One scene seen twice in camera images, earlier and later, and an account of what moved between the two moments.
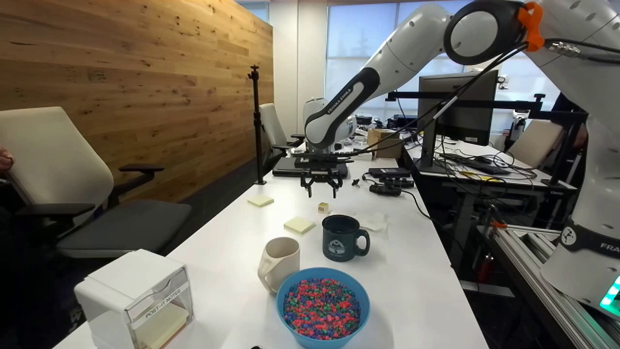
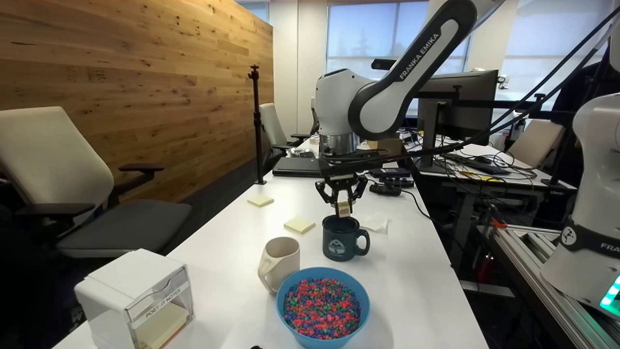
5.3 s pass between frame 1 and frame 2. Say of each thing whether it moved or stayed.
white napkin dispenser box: stayed
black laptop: stayed
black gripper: moved
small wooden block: moved
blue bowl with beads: stayed
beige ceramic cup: stayed
